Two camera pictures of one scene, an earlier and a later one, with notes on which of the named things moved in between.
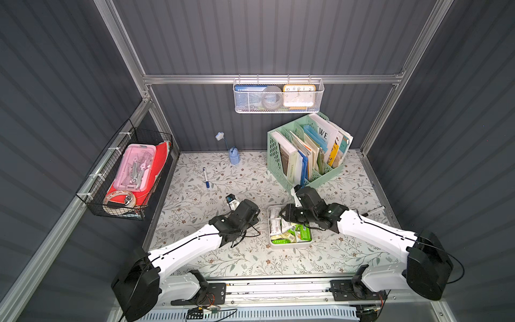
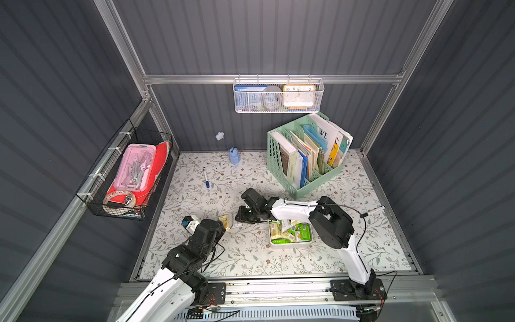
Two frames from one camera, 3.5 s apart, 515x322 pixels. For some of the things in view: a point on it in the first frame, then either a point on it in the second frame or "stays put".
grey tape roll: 272,97 stays put
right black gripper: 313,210 → 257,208
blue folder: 304,169 stays put
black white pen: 373,210 stays put
